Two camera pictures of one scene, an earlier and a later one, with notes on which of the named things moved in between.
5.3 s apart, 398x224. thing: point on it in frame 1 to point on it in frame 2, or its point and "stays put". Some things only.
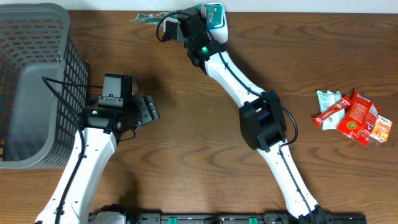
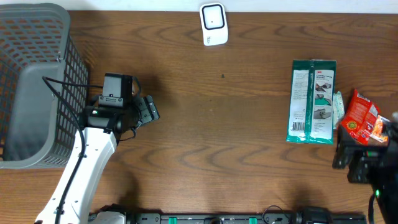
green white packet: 214,13 to 311,115
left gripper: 148,110 stays put
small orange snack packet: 381,129 stays put
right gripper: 203,18 to 365,155
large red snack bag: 359,118 stays put
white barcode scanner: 216,20 stays put
